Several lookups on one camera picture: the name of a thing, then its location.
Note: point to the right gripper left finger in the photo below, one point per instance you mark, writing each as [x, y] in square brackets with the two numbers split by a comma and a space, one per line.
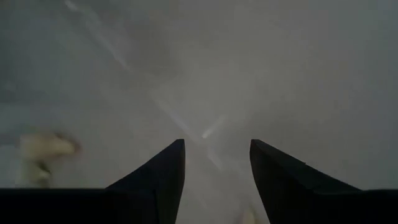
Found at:
[161, 186]

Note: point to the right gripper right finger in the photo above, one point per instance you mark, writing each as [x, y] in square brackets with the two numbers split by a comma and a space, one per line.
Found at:
[283, 186]

